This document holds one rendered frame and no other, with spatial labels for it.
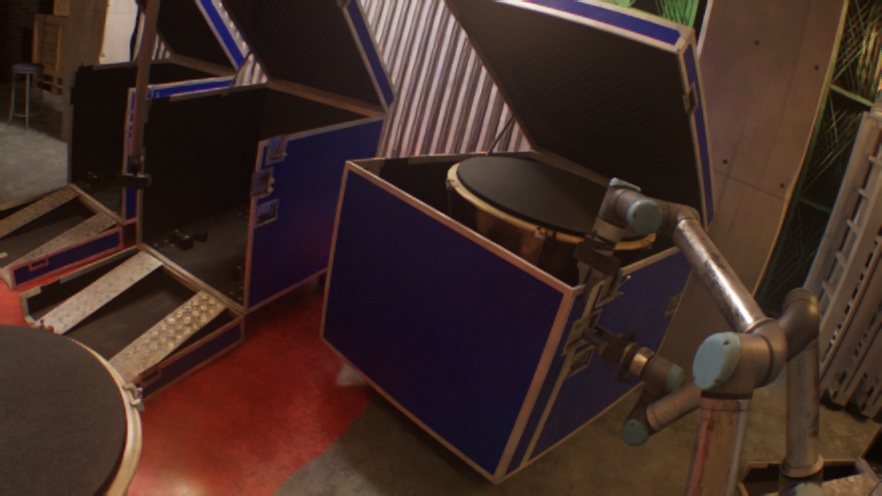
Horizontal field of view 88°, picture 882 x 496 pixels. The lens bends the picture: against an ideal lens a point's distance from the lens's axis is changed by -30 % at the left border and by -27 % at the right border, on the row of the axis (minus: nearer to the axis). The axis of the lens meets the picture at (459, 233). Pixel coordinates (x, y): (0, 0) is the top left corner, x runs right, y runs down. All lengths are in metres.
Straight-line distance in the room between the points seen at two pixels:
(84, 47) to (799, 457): 5.37
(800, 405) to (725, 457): 0.63
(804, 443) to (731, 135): 1.58
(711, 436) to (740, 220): 1.88
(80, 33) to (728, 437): 5.19
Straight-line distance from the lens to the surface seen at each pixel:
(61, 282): 3.06
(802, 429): 1.84
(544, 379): 1.87
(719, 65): 2.86
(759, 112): 2.89
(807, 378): 1.76
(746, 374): 1.19
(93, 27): 5.18
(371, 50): 2.89
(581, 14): 1.97
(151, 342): 2.66
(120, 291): 2.97
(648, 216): 1.58
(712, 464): 1.21
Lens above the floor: 1.63
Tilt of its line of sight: 21 degrees down
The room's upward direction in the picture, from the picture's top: 14 degrees clockwise
